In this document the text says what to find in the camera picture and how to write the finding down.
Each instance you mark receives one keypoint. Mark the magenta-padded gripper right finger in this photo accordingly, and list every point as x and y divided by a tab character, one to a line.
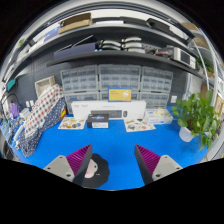
165	166

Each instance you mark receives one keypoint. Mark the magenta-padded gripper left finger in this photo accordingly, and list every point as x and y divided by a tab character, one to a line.
61	166

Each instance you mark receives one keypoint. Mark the white blue glove box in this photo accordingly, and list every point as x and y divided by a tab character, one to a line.
160	118

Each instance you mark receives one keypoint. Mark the patterned fabric bundle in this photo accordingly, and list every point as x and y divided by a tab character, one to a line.
41	120

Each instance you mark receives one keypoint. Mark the small black box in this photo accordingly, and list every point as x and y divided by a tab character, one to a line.
97	121

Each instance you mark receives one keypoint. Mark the green plant in white pot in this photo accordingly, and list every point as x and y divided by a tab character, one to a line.
195	116

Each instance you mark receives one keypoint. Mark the white keyboard packaging box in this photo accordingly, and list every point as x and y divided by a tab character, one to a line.
136	110

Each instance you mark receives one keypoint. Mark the white woven basket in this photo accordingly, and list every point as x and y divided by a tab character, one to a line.
45	86

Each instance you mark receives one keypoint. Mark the black mouse pad with eyes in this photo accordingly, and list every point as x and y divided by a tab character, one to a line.
102	170

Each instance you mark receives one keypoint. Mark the yellow cardboard box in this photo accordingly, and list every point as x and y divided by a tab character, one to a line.
120	95

